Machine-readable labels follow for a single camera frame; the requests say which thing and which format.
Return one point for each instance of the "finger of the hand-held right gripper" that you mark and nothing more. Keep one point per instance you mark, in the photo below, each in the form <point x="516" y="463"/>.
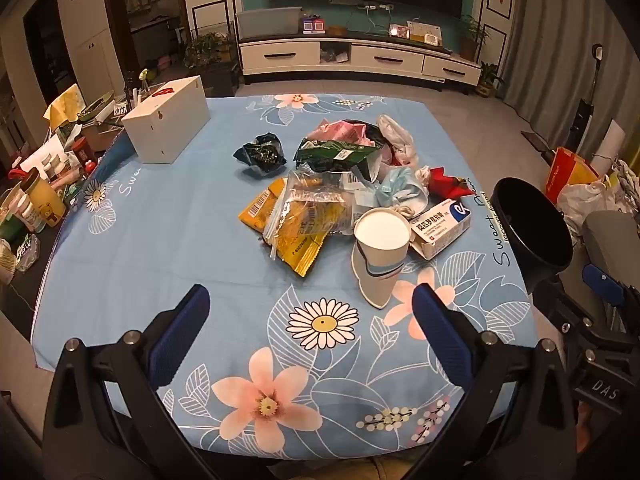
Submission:
<point x="600" y="280"/>

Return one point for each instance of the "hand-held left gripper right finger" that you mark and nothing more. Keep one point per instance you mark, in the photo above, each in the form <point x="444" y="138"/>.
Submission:
<point x="442" y="332"/>

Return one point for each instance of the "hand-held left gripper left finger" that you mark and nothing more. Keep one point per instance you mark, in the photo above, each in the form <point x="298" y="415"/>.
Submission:
<point x="180" y="332"/>

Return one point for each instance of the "black trash bin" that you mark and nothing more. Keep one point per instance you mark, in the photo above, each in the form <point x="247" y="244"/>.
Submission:
<point x="530" y="225"/>

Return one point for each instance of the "white blue medicine box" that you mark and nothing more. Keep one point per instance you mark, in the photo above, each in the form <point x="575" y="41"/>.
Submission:
<point x="440" y="225"/>

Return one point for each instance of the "white paper cup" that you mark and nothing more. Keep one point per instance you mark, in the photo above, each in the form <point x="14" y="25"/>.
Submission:
<point x="380" y="235"/>

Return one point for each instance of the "yellow snack packet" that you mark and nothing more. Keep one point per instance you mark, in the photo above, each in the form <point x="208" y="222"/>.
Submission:
<point x="300" y="257"/>

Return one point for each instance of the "red wrapper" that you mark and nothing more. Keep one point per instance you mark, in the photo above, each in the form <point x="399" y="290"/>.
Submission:
<point x="447" y="185"/>

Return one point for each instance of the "blue face mask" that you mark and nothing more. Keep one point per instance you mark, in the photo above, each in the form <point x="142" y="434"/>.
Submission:
<point x="400" y="186"/>

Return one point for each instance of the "clear plastic bag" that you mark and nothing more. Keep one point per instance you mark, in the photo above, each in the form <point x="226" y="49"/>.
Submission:
<point x="310" y="200"/>

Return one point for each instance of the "green snack packet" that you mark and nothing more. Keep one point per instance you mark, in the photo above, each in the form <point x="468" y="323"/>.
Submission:
<point x="330" y="152"/>

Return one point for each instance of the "large white plastic bag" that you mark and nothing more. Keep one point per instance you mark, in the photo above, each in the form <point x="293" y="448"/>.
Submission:
<point x="585" y="202"/>

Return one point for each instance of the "blue floral tablecloth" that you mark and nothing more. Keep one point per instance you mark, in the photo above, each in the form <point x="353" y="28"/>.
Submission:
<point x="200" y="240"/>

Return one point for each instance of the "pile of pale cloth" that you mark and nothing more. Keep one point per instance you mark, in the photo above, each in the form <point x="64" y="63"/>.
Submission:
<point x="627" y="185"/>

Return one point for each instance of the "yellow red shopping bag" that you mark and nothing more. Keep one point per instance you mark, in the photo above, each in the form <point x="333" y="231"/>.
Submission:
<point x="565" y="175"/>

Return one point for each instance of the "white paper roll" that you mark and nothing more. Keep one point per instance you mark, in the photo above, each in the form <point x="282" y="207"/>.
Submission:
<point x="610" y="140"/>

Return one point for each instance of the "upright vacuum cleaner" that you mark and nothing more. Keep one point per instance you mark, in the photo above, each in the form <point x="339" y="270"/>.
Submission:
<point x="582" y="115"/>

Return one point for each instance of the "yellow bear jar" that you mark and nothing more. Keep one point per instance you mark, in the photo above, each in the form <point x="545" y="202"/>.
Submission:
<point x="45" y="197"/>

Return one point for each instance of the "crumpled black green packet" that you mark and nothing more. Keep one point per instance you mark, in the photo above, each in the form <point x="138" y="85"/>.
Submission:
<point x="262" y="155"/>

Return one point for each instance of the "crumpled white plastic bag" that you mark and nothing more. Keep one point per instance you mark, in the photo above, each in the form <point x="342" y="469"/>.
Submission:
<point x="397" y="135"/>

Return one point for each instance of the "red bottle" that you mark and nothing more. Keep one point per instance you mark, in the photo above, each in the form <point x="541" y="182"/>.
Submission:
<point x="85" y="152"/>

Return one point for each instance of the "pink wrapper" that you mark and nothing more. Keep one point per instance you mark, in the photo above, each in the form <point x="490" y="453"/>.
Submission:
<point x="345" y="130"/>

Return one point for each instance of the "small potted plant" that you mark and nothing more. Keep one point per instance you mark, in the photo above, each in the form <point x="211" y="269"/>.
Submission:
<point x="489" y="80"/>

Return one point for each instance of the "yellow cloth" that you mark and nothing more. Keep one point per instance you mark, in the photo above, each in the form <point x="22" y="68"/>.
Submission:
<point x="62" y="102"/>

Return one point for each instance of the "tall potted plant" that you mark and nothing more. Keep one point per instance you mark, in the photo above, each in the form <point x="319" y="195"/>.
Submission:
<point x="472" y="35"/>

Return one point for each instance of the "white television cabinet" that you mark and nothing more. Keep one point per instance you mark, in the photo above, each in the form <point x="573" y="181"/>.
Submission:
<point x="385" y="57"/>

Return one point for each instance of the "bushy potted plant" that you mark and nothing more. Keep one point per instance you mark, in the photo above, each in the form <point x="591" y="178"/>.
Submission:
<point x="205" y="50"/>

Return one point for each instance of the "white desk calendar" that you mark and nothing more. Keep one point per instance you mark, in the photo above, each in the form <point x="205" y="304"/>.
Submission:
<point x="425" y="32"/>

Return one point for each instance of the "grey flat panel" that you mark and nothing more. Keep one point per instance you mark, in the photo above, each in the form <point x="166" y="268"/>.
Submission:
<point x="270" y="22"/>

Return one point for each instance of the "white power strip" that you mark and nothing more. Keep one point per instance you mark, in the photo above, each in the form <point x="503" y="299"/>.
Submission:
<point x="376" y="7"/>

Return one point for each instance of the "small blue red boxes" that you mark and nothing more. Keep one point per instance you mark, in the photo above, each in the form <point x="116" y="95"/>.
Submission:
<point x="312" y="26"/>

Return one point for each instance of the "photo frame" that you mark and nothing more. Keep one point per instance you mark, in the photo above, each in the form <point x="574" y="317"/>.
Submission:
<point x="400" y="31"/>

